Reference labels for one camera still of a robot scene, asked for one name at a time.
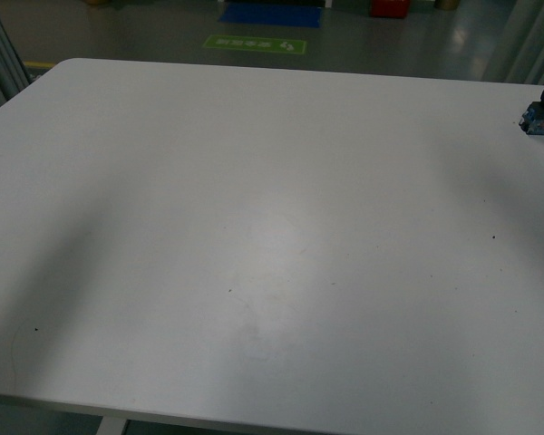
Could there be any green floor sign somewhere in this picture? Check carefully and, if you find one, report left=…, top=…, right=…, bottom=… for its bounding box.
left=203, top=34, right=307, bottom=55

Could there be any blue floor mat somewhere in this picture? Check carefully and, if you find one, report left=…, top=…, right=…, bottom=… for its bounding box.
left=219, top=3, right=323, bottom=28

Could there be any red fire extinguisher box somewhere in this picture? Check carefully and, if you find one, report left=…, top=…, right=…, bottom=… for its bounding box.
left=369, top=0, right=412, bottom=19

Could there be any white table leg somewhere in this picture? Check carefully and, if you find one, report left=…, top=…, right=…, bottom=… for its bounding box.
left=96, top=417, right=129, bottom=435

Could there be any right grey curtain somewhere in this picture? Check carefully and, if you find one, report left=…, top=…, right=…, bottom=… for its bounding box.
left=504, top=1, right=544, bottom=84

